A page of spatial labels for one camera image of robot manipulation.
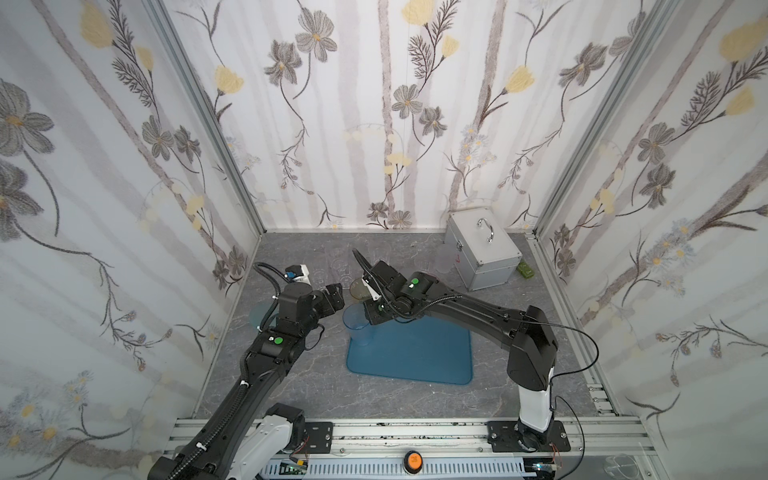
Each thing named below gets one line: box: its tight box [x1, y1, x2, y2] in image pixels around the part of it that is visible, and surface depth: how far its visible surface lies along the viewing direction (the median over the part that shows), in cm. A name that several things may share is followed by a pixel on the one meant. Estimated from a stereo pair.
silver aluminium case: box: [444, 207, 523, 292], surface depth 98 cm
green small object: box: [516, 259, 535, 279], surface depth 109 cm
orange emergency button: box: [403, 450, 423, 475], surface depth 65 cm
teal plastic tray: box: [346, 317, 473, 385], surface depth 89 cm
